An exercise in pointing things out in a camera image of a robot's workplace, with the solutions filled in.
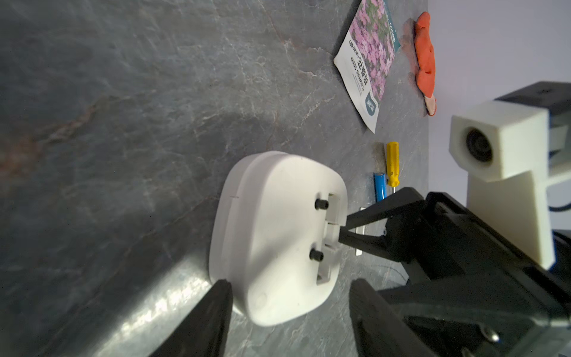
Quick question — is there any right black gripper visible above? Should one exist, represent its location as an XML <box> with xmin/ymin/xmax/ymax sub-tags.
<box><xmin>339</xmin><ymin>187</ymin><xmax>570</xmax><ymax>356</ymax></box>

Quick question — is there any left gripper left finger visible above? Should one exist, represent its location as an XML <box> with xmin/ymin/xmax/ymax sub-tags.
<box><xmin>152</xmin><ymin>280</ymin><xmax>233</xmax><ymax>357</ymax></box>

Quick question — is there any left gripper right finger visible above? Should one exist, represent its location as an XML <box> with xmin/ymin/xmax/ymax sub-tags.
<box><xmin>349</xmin><ymin>279</ymin><xmax>434</xmax><ymax>357</ymax></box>

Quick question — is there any blue battery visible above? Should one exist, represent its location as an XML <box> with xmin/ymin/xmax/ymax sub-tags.
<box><xmin>373</xmin><ymin>173</ymin><xmax>387</xmax><ymax>202</ymax></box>

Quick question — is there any yellow handled screwdriver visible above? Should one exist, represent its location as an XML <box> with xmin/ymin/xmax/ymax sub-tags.
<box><xmin>386</xmin><ymin>141</ymin><xmax>400</xmax><ymax>193</ymax></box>

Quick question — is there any white square alarm clock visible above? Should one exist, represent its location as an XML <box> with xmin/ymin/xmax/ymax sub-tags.
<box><xmin>208</xmin><ymin>151</ymin><xmax>348</xmax><ymax>327</ymax></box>

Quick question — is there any flower seed packet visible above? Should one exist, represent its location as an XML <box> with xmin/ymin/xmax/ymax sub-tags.
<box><xmin>334</xmin><ymin>0</ymin><xmax>400</xmax><ymax>132</ymax></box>

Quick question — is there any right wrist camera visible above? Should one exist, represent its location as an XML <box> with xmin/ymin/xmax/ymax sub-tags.
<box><xmin>449</xmin><ymin>81</ymin><xmax>570</xmax><ymax>269</ymax></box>

